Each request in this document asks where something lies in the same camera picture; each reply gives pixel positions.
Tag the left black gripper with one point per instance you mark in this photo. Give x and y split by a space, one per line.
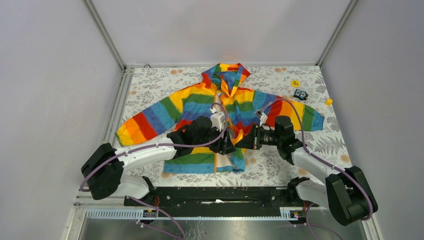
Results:
223 145

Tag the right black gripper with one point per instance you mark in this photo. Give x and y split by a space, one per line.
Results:
252 140

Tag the rainbow striped hooded jacket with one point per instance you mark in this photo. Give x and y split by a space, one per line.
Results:
220 84

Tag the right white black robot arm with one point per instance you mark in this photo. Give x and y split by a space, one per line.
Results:
345 192

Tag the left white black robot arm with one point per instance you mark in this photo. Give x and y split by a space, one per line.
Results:
105 172

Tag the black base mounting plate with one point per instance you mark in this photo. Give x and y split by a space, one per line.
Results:
224 199

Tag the small black printed card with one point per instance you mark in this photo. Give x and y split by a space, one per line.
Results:
301 95

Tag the yellow round token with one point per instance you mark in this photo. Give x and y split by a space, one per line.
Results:
295 83

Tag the floral patterned table mat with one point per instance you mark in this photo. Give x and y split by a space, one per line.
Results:
146 86

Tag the small yellow cube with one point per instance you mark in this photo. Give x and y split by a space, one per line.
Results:
329 102

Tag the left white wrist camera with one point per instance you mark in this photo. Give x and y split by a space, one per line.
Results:
218 119

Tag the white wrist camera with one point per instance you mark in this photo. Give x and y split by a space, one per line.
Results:
262 117
218 119

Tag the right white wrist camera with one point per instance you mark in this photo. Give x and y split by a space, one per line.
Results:
262 117

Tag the perforated aluminium rail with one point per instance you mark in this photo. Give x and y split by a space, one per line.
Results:
149 214

